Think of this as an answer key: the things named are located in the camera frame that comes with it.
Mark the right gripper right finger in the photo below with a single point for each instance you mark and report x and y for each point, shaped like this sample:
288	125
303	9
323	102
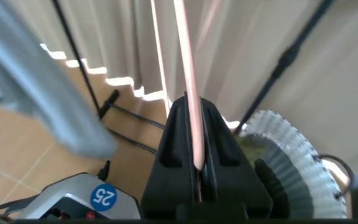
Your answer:
228	183

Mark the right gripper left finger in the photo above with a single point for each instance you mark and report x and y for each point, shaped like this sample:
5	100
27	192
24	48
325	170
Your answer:
169	180

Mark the pink clothes hanger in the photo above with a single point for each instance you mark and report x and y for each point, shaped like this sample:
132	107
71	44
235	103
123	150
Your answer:
189	68

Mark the pale grey shorts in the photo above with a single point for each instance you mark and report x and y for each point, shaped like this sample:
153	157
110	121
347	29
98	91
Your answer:
42	93

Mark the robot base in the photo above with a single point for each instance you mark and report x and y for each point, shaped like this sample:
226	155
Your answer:
79	193

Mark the white laundry basket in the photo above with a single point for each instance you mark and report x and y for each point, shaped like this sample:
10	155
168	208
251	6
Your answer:
303	161

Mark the black clothes rack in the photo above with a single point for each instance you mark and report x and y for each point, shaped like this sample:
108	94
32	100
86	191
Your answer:
286	59

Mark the green garment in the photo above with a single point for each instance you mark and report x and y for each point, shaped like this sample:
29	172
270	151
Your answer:
252	151

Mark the beige curtain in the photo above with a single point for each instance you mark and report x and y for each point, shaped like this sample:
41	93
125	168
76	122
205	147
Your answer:
322	93

